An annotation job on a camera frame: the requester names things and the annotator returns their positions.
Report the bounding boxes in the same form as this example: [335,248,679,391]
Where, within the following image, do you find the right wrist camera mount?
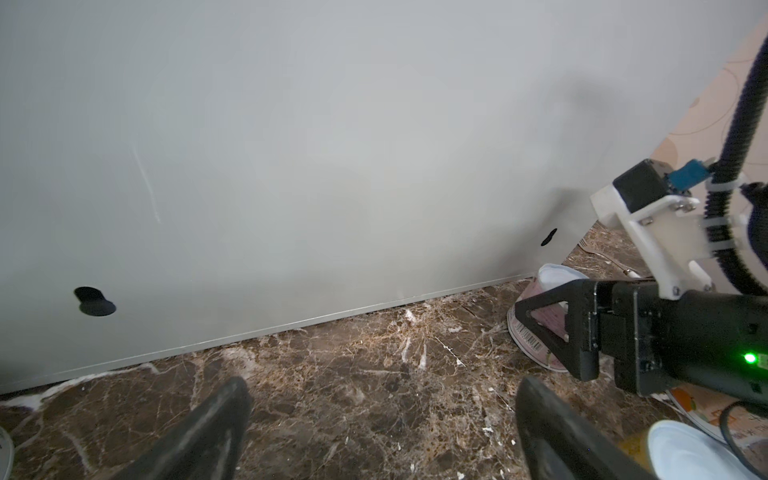
[591,158,745,300]

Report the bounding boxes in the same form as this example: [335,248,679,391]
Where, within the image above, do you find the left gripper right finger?
[515,377,654,480]

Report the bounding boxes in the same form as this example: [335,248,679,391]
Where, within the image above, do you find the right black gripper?
[514,278,767,405]

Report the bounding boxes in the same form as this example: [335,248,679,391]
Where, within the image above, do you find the pink can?
[507,264,587,373]

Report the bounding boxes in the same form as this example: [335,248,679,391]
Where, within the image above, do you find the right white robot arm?
[514,49,767,405]

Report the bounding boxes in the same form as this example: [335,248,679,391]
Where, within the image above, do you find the grey metal cabinet box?
[1,1,767,393]

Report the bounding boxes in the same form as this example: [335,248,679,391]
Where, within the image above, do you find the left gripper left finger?
[114,376,252,479]

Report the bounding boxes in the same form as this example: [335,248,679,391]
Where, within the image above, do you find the teal can upper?
[0,428,15,480]

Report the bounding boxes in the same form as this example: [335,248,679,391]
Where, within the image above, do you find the brown orange can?
[619,384,758,479]

